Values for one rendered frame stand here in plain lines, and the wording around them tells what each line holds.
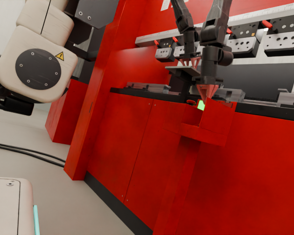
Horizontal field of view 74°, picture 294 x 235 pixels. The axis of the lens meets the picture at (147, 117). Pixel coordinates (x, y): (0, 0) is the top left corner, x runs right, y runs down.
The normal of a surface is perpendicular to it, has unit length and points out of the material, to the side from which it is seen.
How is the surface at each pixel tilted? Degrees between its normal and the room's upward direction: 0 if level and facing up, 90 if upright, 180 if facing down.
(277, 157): 90
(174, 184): 90
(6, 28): 90
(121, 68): 90
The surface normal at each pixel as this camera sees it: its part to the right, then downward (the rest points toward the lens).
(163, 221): -0.81, -0.25
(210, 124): 0.51, 0.14
